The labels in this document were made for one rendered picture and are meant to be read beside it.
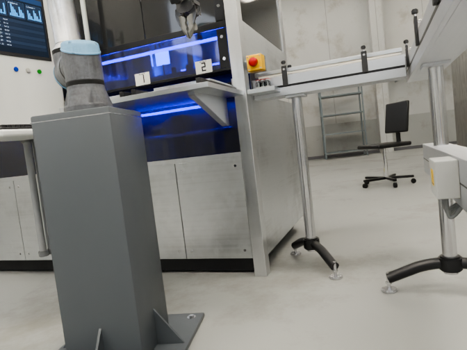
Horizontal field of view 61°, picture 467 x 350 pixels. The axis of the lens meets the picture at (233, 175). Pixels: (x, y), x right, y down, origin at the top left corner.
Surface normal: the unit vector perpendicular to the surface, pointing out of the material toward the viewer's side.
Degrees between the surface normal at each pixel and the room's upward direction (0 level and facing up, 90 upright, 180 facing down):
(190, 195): 90
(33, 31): 90
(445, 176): 90
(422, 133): 90
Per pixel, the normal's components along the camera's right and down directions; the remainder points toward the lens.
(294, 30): -0.15, 0.09
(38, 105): 0.86, -0.07
